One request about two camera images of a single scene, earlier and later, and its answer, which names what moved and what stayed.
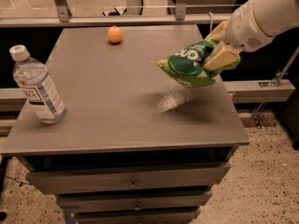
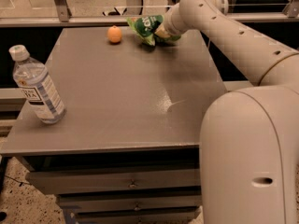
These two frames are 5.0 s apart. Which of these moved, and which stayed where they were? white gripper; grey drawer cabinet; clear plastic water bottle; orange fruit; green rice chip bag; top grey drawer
Moved: green rice chip bag; white gripper
Stayed: clear plastic water bottle; top grey drawer; orange fruit; grey drawer cabinet
